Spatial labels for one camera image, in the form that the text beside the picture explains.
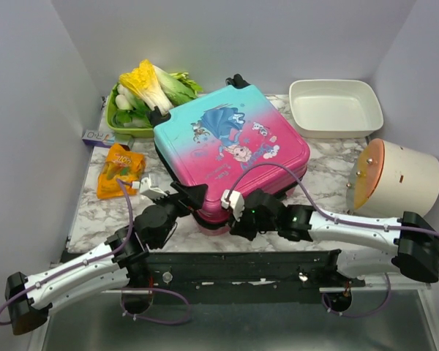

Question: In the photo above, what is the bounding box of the napa cabbage with yellow top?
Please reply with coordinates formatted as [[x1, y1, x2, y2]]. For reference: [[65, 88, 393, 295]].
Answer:
[[119, 59, 173, 116]]

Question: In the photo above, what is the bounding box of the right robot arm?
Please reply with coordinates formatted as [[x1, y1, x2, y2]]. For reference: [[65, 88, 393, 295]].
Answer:
[[221, 189, 439, 287]]

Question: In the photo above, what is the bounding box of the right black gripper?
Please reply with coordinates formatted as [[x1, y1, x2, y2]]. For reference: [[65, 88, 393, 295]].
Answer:
[[228, 203, 279, 241]]

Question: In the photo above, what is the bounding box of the green plastic vegetable tray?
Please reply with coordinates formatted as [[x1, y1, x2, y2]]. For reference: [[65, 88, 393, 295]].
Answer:
[[104, 83, 154, 139]]

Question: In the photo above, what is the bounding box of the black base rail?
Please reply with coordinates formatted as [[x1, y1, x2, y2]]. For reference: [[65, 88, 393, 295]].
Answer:
[[60, 249, 374, 304]]

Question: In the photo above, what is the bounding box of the pink and teal kids suitcase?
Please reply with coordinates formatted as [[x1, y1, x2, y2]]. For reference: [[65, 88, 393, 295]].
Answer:
[[149, 74, 310, 235]]

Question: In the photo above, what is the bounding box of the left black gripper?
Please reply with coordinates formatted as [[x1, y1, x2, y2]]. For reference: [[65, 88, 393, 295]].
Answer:
[[150, 183, 209, 232]]

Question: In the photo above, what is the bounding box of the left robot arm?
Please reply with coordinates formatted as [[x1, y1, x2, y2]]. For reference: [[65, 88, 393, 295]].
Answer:
[[1, 177, 208, 336]]

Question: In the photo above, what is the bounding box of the white rectangular plastic basin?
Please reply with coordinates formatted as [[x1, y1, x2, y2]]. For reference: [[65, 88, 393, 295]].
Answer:
[[289, 79, 384, 139]]

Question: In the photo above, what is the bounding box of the white bok choy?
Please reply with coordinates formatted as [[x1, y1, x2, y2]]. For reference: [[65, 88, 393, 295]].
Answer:
[[115, 83, 138, 110]]

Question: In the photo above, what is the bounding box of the white cylinder appliance orange lid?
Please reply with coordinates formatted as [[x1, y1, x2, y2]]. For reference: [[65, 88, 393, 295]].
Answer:
[[346, 138, 439, 218]]

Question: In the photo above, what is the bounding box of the green leafy lettuce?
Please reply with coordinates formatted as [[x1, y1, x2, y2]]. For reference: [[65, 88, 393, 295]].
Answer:
[[154, 66, 203, 106]]

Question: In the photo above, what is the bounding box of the orange snack bag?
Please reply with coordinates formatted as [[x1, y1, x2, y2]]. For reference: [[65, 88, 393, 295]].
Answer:
[[96, 143, 146, 200]]

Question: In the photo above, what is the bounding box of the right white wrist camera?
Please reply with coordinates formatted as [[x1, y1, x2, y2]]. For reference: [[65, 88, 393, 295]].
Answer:
[[221, 189, 244, 222]]

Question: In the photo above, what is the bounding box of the purple and white small box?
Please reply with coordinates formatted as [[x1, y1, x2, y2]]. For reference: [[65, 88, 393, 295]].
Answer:
[[82, 129, 134, 149]]

